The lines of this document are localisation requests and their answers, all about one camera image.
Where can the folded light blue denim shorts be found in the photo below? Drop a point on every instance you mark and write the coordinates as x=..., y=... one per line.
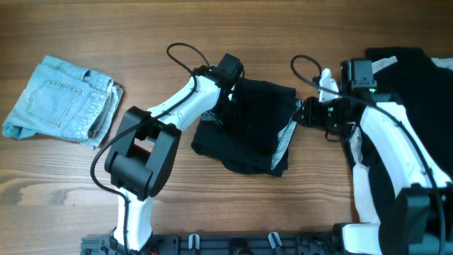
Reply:
x=65, y=101

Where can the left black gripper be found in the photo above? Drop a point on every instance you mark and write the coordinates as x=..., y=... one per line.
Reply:
x=231, y=120

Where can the black shorts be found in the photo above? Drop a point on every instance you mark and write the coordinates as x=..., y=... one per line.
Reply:
x=257, y=142

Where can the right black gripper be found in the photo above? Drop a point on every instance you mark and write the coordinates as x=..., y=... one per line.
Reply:
x=311, y=116

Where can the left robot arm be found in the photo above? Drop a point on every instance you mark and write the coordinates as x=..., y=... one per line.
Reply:
x=142, y=153

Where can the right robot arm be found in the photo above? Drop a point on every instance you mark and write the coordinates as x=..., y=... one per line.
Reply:
x=402, y=195

